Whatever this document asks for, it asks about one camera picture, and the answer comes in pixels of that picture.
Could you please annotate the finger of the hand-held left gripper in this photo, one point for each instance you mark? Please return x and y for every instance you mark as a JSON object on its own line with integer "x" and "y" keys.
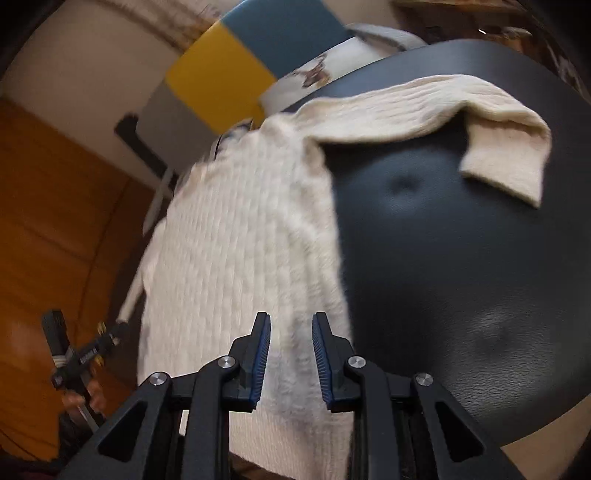
{"x": 115, "y": 334}

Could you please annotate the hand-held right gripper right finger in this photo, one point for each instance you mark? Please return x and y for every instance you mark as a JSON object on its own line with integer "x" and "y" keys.
{"x": 321, "y": 360}

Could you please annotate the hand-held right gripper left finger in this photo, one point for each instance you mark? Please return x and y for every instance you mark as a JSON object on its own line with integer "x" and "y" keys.
{"x": 261, "y": 355}

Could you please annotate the cream knit sweater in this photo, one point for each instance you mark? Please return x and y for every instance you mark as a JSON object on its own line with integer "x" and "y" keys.
{"x": 231, "y": 240}

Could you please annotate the person's left hand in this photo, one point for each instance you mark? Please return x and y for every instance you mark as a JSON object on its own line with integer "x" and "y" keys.
{"x": 94, "y": 397}

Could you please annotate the white sofa armrest tube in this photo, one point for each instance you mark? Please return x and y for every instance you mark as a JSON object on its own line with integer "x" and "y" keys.
{"x": 159, "y": 198}

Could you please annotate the deer print pillow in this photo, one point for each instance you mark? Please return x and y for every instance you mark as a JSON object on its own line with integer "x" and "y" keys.
{"x": 295, "y": 87}

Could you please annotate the grey yellow blue sofa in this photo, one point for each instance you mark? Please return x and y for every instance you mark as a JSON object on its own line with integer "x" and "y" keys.
{"x": 217, "y": 78}

